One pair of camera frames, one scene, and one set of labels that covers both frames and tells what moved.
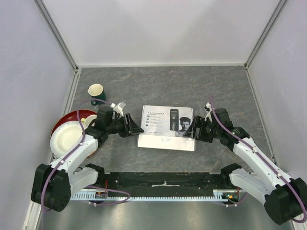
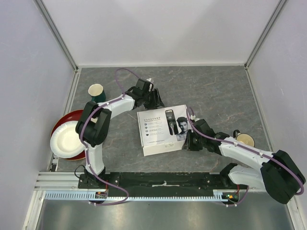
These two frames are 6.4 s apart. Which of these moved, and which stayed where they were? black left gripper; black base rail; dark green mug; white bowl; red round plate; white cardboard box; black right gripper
Moved: black left gripper; white cardboard box; black right gripper
Stayed: black base rail; white bowl; dark green mug; red round plate
